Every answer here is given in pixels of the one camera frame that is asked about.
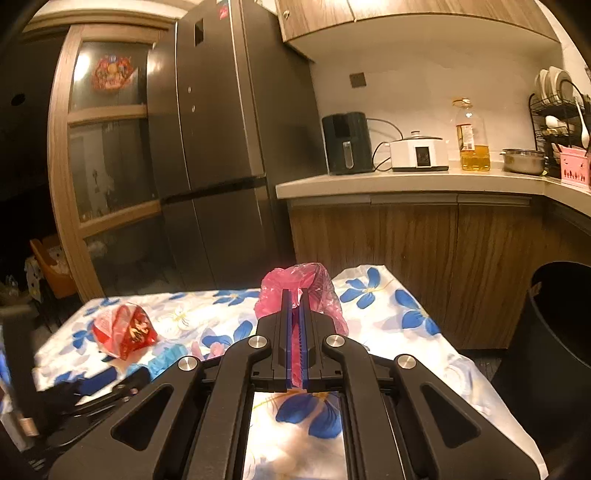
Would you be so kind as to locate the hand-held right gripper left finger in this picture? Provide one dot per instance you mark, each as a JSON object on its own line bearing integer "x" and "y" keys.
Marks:
{"x": 290, "y": 364}

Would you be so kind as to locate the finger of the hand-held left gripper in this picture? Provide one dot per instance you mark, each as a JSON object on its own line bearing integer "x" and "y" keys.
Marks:
{"x": 115, "y": 387}

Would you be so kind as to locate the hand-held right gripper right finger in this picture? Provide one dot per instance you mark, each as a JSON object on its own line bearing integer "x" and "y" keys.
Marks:
{"x": 304, "y": 364}

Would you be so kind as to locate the red printed plastic bag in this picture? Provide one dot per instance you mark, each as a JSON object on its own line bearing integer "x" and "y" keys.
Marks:
{"x": 124, "y": 330}

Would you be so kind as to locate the blue plastic bag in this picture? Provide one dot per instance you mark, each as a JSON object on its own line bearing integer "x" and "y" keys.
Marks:
{"x": 168, "y": 357}

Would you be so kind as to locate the pink plastic bag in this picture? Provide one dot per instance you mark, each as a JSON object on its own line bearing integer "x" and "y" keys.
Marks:
{"x": 323, "y": 290}

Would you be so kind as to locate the black trash bin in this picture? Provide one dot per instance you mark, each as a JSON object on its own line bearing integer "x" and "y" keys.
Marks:
{"x": 545, "y": 369}

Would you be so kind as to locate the orange storage box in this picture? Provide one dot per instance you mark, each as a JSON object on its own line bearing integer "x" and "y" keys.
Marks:
{"x": 60, "y": 281}

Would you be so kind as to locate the blue floral tablecloth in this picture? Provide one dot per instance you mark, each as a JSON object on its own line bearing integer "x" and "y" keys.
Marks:
{"x": 392, "y": 300}

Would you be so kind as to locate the wooden lower cabinet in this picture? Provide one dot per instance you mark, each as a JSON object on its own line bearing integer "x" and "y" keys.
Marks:
{"x": 415, "y": 254}

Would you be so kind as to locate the wooden cabinet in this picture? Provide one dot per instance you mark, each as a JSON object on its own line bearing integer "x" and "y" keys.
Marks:
{"x": 415, "y": 254}
{"x": 415, "y": 11}

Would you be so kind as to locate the wooden glass door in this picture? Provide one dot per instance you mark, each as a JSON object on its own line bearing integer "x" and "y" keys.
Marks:
{"x": 62, "y": 184}

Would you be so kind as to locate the white kitchen countertop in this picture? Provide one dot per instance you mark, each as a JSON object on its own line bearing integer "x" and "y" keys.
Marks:
{"x": 369, "y": 182}

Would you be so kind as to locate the black air fryer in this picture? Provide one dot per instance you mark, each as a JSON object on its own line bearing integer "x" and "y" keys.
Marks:
{"x": 346, "y": 138}

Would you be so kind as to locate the white electric cooker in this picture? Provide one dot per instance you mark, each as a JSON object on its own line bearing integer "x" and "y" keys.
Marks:
{"x": 415, "y": 157}

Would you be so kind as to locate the grey refrigerator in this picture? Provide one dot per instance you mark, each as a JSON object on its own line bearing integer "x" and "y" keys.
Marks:
{"x": 221, "y": 115}

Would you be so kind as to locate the cooking oil bottle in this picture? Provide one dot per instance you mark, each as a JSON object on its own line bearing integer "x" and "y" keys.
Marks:
{"x": 475, "y": 159}

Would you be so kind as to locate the metal pan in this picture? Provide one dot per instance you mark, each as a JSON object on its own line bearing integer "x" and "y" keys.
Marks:
{"x": 521, "y": 161}

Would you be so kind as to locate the red door decoration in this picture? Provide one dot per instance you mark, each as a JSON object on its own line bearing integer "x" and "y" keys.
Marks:
{"x": 113, "y": 71}

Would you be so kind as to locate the pink utensil holder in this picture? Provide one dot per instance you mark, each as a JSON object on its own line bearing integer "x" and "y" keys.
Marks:
{"x": 575, "y": 168}

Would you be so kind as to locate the black dish rack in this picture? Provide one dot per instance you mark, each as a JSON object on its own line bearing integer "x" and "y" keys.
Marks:
{"x": 551, "y": 134}

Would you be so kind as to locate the white ladle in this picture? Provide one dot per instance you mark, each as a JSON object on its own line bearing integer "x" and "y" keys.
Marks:
{"x": 584, "y": 131}

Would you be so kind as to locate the wooden upper cabinet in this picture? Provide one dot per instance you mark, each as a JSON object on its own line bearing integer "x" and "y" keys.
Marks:
{"x": 415, "y": 11}

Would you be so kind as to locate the white plate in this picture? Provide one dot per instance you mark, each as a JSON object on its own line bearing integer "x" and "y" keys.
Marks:
{"x": 561, "y": 83}

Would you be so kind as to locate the brown wall switch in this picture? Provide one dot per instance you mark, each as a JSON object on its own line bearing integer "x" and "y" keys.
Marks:
{"x": 358, "y": 80}

